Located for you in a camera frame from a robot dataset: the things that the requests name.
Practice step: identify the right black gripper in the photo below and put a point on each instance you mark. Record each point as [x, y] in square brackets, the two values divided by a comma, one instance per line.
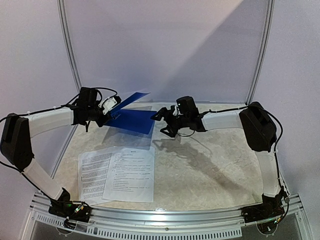
[169, 120]

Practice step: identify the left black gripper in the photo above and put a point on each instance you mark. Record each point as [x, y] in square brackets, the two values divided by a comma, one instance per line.
[101, 122]

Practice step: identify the blue plastic folder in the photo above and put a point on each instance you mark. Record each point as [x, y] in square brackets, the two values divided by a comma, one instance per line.
[138, 121]

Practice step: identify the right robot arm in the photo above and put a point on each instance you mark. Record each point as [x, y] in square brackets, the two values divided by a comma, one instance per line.
[259, 127]

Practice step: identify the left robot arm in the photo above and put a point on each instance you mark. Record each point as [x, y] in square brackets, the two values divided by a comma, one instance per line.
[19, 129]

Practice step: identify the left printed paper sheet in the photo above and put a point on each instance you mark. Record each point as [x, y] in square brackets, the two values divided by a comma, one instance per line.
[93, 168]

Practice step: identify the printed paper sheet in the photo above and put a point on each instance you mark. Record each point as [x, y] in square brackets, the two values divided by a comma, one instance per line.
[93, 168]
[130, 176]

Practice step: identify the right printed paper sheet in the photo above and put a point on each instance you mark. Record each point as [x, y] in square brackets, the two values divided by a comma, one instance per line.
[130, 176]

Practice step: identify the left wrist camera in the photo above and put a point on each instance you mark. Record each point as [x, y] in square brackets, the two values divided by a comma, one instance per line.
[108, 103]

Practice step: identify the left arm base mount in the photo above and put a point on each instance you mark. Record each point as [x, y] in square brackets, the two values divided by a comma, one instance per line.
[72, 210]

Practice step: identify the aluminium front rail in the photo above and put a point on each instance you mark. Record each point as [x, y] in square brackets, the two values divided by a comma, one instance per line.
[123, 224]

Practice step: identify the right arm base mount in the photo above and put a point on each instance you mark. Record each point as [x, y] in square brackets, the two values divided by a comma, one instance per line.
[268, 214]

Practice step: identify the right aluminium frame post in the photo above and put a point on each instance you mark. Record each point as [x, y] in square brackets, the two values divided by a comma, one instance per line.
[262, 50]

